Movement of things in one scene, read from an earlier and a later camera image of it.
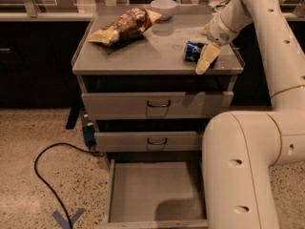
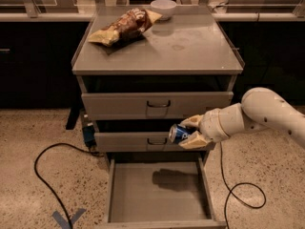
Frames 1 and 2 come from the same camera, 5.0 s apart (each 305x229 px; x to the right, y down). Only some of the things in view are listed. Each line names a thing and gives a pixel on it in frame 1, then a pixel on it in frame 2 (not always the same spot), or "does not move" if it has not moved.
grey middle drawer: x=147 y=141 does not move
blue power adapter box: x=89 y=133 does not move
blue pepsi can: x=193 y=51 -> x=177 y=133
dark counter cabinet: x=36 y=52 does not move
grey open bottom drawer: x=156 y=194 does not move
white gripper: x=218 y=29 -> x=211 y=126
